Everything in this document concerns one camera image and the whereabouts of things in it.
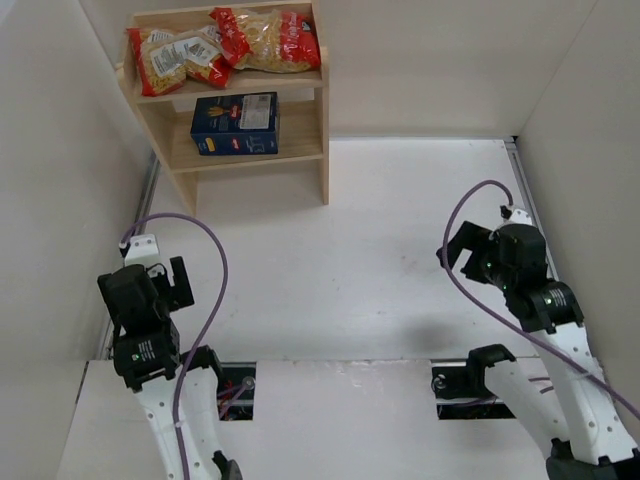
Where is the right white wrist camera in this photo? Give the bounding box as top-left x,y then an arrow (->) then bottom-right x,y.
497,205 -> 534,229

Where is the right aluminium rail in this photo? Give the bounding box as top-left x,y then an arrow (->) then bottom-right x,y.
503,137 -> 559,280

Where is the red pasta bag label side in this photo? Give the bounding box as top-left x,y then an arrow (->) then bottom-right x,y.
127,27 -> 234,97

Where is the left aluminium rail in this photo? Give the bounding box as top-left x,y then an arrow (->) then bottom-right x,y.
95,151 -> 161,360

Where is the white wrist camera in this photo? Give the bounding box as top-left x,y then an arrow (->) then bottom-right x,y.
497,205 -> 534,229
118,234 -> 161,268

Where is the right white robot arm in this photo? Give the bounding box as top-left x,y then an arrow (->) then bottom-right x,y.
437,222 -> 639,479

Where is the wooden two-tier shelf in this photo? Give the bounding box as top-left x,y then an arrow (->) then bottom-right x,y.
115,1 -> 329,213

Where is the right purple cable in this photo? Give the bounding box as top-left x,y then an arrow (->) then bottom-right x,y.
435,179 -> 640,421

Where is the aluminium rail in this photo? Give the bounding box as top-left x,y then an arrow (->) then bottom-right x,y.
503,137 -> 559,280
95,151 -> 161,360

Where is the red pasta bag front side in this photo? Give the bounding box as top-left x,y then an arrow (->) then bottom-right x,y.
210,7 -> 321,74

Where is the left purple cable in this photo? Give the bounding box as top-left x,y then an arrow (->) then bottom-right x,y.
119,213 -> 246,480

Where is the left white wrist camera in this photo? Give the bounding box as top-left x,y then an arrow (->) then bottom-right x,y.
118,234 -> 161,268

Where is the blue Barilla pasta box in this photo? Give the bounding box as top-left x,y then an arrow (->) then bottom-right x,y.
190,92 -> 280,156

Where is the purple cable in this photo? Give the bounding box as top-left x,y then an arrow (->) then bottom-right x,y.
435,179 -> 640,421
119,213 -> 246,480

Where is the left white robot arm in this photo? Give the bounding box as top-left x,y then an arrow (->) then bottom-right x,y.
98,257 -> 242,479

